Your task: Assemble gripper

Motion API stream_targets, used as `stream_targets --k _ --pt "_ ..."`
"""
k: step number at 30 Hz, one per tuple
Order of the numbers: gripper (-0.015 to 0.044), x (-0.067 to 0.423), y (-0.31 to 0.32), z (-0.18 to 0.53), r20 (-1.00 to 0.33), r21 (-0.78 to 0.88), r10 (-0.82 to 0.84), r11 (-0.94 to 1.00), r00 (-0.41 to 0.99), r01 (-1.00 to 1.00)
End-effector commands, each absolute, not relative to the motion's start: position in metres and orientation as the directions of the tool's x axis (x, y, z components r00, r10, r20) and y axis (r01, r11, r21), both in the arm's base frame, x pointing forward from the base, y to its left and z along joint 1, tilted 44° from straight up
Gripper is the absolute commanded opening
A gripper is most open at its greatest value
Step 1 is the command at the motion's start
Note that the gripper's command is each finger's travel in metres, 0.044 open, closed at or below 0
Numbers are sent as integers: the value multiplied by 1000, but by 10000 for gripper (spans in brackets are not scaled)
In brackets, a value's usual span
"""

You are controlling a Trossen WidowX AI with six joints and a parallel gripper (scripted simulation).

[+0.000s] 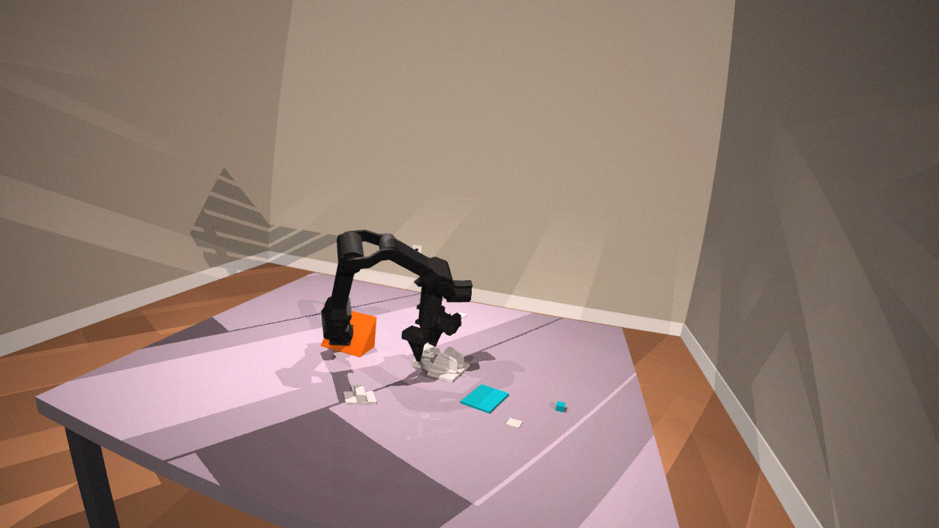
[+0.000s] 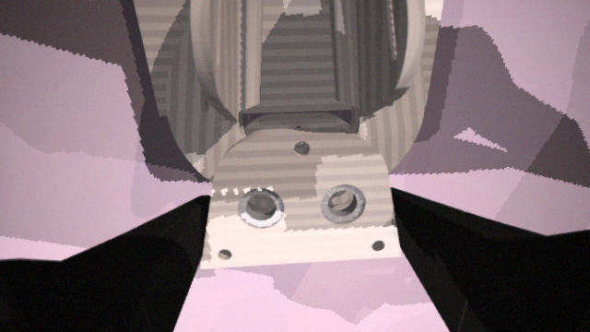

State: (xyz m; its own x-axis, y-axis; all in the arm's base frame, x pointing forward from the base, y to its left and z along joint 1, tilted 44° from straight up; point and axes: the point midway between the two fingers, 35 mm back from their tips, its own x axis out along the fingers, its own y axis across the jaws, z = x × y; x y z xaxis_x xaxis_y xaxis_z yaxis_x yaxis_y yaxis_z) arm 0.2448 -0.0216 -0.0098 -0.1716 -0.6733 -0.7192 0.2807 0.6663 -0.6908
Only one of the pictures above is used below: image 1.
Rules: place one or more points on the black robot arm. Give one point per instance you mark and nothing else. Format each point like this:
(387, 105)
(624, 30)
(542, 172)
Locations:
(434, 279)

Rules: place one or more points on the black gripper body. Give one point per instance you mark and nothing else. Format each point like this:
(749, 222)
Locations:
(421, 335)

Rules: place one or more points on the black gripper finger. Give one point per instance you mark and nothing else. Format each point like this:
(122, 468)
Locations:
(434, 336)
(417, 349)

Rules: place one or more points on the cyan flat rectangular plate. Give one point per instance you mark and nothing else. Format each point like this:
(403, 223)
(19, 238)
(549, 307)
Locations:
(484, 398)

